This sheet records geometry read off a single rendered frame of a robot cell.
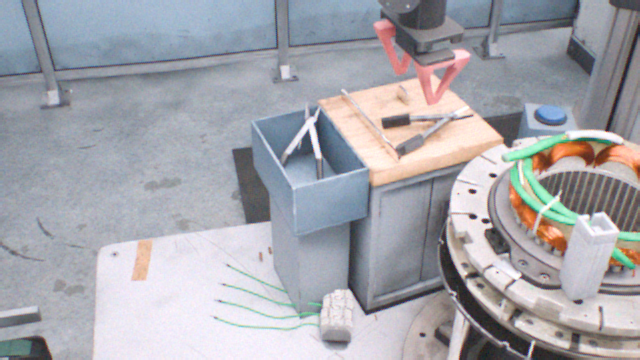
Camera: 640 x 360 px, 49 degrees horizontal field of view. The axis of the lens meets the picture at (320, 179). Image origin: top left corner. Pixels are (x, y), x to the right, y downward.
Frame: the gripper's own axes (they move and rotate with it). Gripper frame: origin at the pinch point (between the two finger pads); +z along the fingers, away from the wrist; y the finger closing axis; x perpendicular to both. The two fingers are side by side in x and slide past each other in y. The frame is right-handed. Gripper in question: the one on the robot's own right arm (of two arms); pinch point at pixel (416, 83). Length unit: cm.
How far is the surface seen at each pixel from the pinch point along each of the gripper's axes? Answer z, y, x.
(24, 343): 38, -13, -59
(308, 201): 10.8, 4.0, -17.5
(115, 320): 36, -10, -45
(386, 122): 7.2, -2.8, -2.6
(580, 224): -3.1, 32.7, -1.5
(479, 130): 8.8, 2.6, 9.3
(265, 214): 115, -106, 9
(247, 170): 115, -132, 12
